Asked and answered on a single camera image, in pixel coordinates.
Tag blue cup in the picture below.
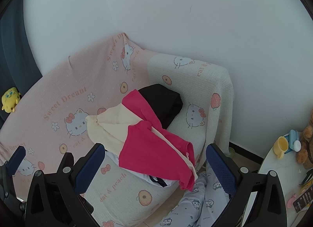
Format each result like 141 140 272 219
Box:
286 129 302 154

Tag brown teddy bear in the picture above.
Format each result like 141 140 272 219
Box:
296 116 313 169

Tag cat print sofa blanket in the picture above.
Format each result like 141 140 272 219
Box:
0 32 235 227

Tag yellow plush toy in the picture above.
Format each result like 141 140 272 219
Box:
2 87 21 113

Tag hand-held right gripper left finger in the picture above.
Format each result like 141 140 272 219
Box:
24 143 106 227

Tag white garment with navy trim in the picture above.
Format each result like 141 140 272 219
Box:
105 150 175 188

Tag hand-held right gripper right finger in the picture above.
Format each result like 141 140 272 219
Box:
205 143 288 227

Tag yellow cup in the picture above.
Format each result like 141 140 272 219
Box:
273 136 289 159

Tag black booklet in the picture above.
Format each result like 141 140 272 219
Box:
293 188 313 213

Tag black garment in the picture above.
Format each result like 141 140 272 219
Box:
138 84 183 130

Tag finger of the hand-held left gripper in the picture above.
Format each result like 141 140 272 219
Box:
5 145 26 177
80 195 94 217

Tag round white side table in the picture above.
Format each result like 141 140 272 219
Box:
258 132 313 227

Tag pink and cream T-shirt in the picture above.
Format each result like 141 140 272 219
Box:
85 89 199 191

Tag dark curtain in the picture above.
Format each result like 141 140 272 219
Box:
0 0 43 130

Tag light blue printed pajama pants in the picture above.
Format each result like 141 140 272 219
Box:
159 161 230 227

